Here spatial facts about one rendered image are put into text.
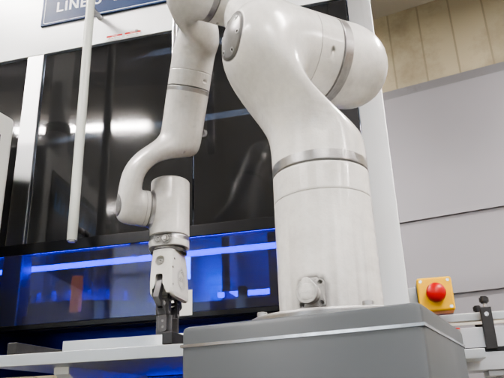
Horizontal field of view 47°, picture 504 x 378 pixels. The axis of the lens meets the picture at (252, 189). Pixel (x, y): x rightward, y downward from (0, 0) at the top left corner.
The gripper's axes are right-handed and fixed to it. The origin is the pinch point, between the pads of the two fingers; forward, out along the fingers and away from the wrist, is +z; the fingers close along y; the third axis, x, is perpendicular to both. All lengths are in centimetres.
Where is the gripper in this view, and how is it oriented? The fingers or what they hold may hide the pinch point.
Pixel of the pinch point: (167, 327)
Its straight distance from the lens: 120.5
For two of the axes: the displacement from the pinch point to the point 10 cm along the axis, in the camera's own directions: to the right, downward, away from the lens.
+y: 2.4, 3.5, 9.0
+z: 0.3, 9.3, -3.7
